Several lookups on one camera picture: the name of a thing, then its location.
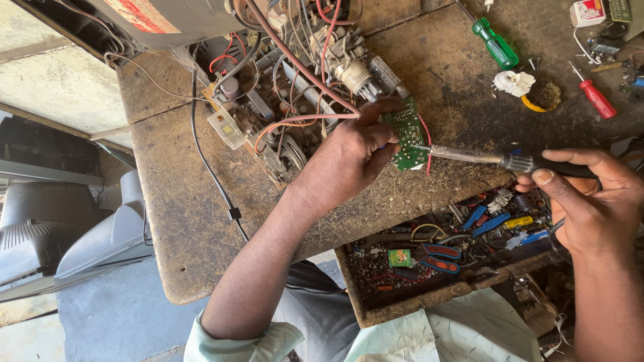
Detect person's left hand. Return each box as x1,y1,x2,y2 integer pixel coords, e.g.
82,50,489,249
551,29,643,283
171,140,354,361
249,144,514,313
294,98,406,217

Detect person's right hand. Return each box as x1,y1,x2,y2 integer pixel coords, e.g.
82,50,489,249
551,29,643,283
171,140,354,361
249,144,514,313
515,148,644,257

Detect small green circuit board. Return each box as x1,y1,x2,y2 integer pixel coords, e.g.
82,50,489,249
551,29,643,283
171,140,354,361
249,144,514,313
380,97,429,172

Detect black-handled soldering iron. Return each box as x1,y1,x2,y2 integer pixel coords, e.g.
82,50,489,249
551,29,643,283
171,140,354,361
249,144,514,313
414,144,602,180

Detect blue capacitor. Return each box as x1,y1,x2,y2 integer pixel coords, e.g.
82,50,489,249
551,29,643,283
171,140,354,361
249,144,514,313
520,229,549,246

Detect television chassis circuit board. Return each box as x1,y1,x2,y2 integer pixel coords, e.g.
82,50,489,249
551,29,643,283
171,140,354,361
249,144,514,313
194,0,411,191

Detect small green box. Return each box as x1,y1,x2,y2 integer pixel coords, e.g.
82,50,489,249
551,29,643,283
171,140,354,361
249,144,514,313
387,249,413,267

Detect white plastic socket part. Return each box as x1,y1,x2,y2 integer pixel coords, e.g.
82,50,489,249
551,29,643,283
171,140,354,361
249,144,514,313
492,70,536,98

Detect person's grey trousers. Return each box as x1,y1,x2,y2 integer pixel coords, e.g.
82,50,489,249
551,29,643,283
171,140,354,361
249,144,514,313
272,260,362,362

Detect wooden drawer of spare parts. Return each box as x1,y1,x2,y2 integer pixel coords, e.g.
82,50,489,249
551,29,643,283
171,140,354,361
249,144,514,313
334,183,574,330

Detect black small electronic part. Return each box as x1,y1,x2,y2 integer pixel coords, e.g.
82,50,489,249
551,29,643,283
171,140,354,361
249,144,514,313
591,22,627,56

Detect person's light green shirt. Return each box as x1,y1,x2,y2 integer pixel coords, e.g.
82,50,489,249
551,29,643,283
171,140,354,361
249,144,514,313
183,288,543,362

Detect small white and red box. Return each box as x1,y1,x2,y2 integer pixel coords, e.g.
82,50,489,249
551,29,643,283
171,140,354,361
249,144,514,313
570,0,607,29

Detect green perforated circuit board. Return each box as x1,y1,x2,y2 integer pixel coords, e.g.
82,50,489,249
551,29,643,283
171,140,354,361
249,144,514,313
609,0,633,23

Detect grey picture tube red label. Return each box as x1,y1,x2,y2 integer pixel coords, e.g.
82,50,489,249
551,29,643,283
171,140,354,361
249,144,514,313
15,0,250,63

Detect grey television set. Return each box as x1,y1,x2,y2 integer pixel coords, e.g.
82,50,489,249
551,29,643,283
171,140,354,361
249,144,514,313
53,169,155,280
0,181,104,302

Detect black electronic device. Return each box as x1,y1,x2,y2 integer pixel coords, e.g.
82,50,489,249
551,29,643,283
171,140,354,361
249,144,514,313
0,115,105,188

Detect thin red wire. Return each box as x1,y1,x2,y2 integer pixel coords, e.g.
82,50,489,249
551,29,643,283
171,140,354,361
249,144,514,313
418,114,433,177

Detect thick pink wire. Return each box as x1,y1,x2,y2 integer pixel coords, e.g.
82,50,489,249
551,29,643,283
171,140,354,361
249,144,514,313
245,0,362,117

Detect red-handled screwdriver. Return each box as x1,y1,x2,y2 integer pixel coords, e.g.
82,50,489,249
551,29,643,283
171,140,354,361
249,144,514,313
569,61,618,120

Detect blue-handled cutter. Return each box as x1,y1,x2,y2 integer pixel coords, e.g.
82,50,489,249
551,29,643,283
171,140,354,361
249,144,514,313
462,204,512,238

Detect black power cable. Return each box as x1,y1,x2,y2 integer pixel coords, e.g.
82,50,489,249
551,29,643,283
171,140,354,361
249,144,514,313
190,43,251,243

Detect red and blue handled pliers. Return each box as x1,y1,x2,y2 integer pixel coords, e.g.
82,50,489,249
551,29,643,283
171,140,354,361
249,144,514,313
419,242,462,275

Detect white bent wire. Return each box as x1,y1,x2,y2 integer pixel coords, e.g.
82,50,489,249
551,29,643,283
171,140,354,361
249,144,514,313
573,27,602,65

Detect green-handled screwdriver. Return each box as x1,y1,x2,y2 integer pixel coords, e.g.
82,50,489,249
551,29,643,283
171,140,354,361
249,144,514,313
455,0,520,71

